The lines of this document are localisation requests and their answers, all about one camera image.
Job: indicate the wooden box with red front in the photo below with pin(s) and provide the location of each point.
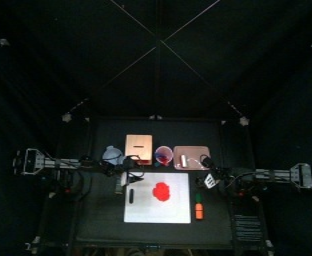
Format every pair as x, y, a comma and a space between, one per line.
139, 146

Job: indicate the white cutting board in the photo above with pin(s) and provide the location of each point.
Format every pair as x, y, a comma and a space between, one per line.
176, 210

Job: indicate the white printed label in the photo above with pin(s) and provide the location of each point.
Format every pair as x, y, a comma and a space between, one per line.
247, 228

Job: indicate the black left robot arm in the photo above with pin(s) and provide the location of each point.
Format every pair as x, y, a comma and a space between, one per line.
52, 163

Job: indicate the pink-brown tray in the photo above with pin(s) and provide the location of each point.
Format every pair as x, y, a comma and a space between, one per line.
192, 151

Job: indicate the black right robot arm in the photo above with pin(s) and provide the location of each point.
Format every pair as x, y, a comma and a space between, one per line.
274, 174

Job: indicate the blue toy utensil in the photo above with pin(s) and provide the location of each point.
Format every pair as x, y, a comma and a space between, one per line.
159, 154

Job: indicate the orange toy carrot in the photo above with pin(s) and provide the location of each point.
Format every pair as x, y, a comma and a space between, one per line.
199, 210

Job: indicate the red play dough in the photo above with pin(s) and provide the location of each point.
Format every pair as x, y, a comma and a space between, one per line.
161, 192

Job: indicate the white toy stick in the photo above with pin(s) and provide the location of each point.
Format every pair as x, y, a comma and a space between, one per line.
183, 161

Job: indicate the red toy spatula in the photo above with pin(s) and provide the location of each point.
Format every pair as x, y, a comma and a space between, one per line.
164, 161

